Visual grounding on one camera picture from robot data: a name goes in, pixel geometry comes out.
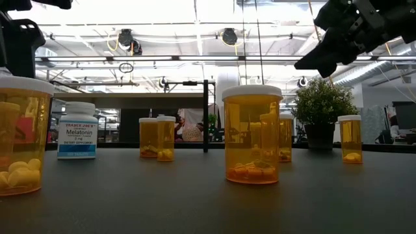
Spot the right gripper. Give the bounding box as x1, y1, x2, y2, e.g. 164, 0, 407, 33
294, 0, 402, 79

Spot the small amber pill bottle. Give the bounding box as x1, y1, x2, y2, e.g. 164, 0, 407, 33
138, 117, 159, 159
157, 116, 177, 163
0, 76, 55, 197
337, 114, 363, 164

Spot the white Melatonin supplement bottle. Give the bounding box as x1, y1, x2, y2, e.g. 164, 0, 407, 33
57, 101, 99, 161

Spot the large amber pill bottle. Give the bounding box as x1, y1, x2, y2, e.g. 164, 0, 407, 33
278, 112, 295, 163
222, 84, 283, 185

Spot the raised black shelf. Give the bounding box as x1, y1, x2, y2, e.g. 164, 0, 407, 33
47, 79, 209, 153

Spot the green potted plant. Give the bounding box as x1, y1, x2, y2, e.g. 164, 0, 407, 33
291, 77, 359, 151

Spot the dark monitor screen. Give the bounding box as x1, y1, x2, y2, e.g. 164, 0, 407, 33
391, 101, 416, 131

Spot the person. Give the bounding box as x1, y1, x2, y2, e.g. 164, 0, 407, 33
388, 114, 406, 140
174, 110, 205, 142

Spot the woven basket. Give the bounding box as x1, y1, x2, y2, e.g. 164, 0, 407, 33
181, 126, 204, 142

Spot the black table mat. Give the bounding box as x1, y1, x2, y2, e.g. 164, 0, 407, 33
0, 148, 416, 234

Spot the yellow hanging cable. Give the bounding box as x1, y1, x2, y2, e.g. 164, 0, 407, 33
307, 0, 335, 86

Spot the silver ventilation duct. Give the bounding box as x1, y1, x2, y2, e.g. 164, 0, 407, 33
333, 38, 416, 86

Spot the thin black hanging cable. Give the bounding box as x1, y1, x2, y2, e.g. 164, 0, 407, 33
240, 0, 248, 86

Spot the hanging black cable loop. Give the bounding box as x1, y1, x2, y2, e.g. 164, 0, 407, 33
118, 62, 135, 74

